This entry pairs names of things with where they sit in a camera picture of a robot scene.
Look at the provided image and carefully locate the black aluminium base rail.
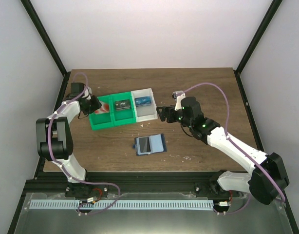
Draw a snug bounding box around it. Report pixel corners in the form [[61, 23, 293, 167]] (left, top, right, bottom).
[[25, 171, 281, 195]]

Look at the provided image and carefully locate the white translucent bin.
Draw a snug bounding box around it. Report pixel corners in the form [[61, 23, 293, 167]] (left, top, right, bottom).
[[131, 88, 158, 122]]

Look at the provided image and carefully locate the black card stack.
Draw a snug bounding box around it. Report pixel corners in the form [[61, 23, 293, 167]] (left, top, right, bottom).
[[114, 99, 131, 111]]

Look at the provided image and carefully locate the blue card holder wallet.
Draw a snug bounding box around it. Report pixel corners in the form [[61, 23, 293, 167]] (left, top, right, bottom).
[[132, 134, 167, 156]]

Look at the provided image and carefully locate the black frame post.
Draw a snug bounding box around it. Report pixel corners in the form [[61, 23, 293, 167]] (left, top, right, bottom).
[[236, 0, 283, 74], [19, 0, 68, 76]]

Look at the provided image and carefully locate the red white credit card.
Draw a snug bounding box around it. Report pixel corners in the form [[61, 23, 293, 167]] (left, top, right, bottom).
[[94, 102, 110, 115]]

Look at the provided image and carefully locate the left black frame post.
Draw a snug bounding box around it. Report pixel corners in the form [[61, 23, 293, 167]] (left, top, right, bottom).
[[19, 0, 68, 76]]

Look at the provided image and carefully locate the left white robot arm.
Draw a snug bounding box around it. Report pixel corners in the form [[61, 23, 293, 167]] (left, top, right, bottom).
[[36, 82, 102, 197]]

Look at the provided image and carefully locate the right black frame post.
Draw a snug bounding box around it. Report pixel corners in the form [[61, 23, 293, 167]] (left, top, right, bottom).
[[236, 0, 283, 74]]

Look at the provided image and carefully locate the light blue slotted cable duct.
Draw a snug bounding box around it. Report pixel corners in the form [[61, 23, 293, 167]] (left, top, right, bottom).
[[29, 199, 214, 211]]

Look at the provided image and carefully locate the purple cable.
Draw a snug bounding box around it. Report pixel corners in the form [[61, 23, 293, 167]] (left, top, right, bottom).
[[178, 82, 286, 203], [48, 72, 121, 216]]

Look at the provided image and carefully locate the grey credit card in sleeve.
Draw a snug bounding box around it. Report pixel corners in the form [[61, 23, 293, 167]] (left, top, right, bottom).
[[138, 136, 151, 153]]

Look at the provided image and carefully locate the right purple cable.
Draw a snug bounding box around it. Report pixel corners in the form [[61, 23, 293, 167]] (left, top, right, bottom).
[[178, 82, 286, 203]]

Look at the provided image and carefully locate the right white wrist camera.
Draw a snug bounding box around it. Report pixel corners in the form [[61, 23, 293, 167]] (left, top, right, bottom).
[[172, 91, 186, 111]]

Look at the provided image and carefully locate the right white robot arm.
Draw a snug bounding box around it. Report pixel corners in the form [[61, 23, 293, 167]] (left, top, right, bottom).
[[156, 97, 289, 205]]

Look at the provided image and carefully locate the blue card stack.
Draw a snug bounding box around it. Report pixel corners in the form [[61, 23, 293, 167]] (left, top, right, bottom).
[[134, 96, 152, 107]]

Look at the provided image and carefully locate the green bin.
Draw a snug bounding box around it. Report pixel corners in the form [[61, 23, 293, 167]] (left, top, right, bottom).
[[89, 95, 114, 131], [110, 92, 136, 127]]

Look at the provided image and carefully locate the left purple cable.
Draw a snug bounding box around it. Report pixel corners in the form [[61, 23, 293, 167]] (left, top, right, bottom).
[[48, 72, 121, 216]]

